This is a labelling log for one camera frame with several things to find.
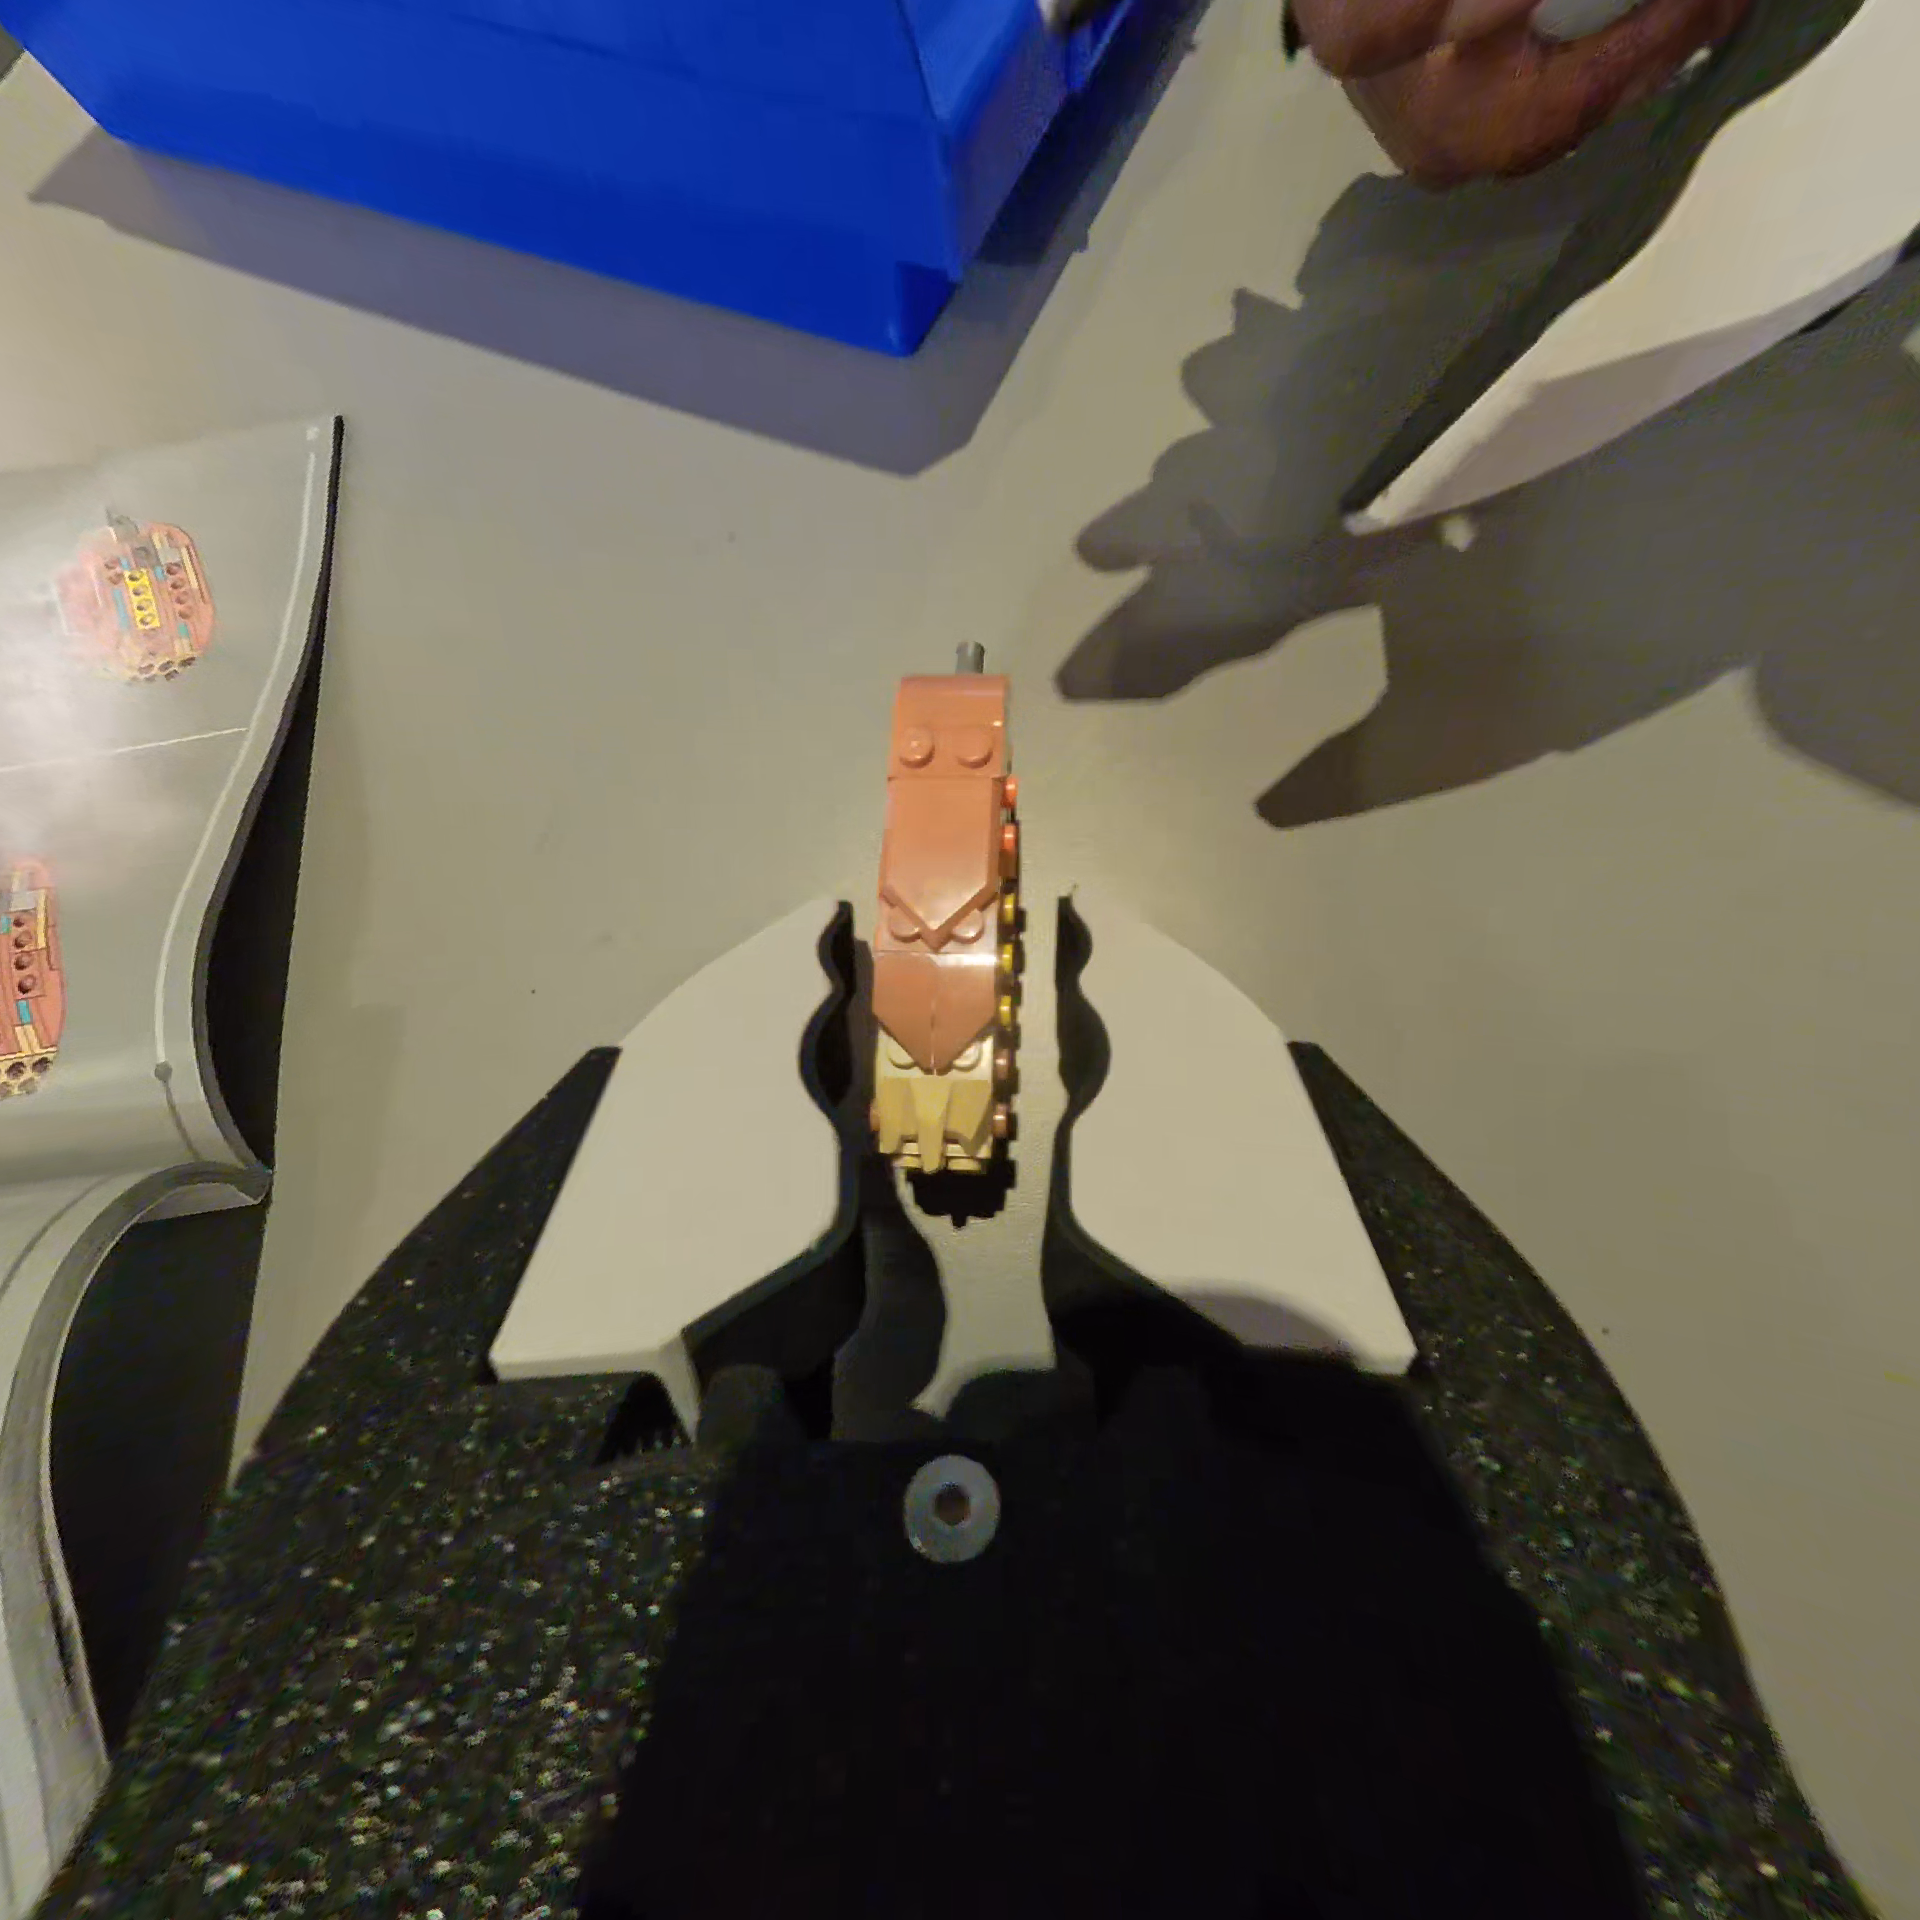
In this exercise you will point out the person's right hand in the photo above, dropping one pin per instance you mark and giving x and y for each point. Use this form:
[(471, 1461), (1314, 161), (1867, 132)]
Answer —
[(1442, 89)]

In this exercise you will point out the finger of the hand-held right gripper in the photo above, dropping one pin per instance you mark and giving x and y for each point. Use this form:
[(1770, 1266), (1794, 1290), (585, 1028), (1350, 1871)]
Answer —
[(1090, 10)]

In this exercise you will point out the blue storage bin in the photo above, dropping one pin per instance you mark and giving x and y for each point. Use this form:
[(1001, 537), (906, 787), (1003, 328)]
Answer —
[(524, 119)]

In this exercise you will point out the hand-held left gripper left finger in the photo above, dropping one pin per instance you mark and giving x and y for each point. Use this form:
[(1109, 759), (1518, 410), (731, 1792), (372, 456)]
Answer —
[(676, 1200)]

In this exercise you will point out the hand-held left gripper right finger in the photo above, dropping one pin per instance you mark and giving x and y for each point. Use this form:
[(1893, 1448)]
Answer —
[(1201, 1170)]

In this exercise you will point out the brown toy brick model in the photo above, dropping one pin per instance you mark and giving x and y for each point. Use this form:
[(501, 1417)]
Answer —
[(939, 869)]

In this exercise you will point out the grey instruction booklet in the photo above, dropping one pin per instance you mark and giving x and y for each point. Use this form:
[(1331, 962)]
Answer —
[(226, 495)]

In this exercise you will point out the grey desk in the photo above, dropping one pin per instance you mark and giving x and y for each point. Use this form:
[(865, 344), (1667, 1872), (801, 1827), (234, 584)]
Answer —
[(601, 674)]

